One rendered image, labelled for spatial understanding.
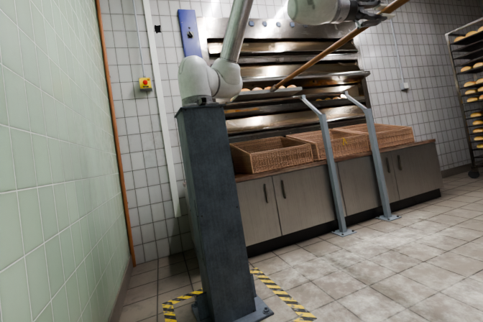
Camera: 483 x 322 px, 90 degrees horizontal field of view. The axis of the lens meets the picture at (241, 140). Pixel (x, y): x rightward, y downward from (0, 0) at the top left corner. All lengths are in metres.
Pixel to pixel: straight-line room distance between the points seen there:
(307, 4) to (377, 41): 2.84
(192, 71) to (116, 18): 1.44
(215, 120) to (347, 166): 1.38
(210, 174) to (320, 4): 0.79
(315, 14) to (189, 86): 0.64
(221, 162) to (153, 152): 1.13
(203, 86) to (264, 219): 1.07
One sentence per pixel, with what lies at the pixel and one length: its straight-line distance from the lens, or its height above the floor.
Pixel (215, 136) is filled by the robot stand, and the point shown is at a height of 0.85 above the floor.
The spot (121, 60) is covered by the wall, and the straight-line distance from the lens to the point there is 2.41.
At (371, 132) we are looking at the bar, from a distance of 2.37.
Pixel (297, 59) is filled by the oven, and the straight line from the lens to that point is 2.85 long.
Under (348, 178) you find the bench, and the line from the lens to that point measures 2.24.
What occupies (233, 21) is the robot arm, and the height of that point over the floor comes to 1.42.
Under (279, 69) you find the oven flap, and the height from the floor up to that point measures 1.55.
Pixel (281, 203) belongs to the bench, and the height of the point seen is 0.33.
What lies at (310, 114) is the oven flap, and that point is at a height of 1.04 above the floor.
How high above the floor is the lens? 0.75
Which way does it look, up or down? 3 degrees up
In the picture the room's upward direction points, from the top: 9 degrees counter-clockwise
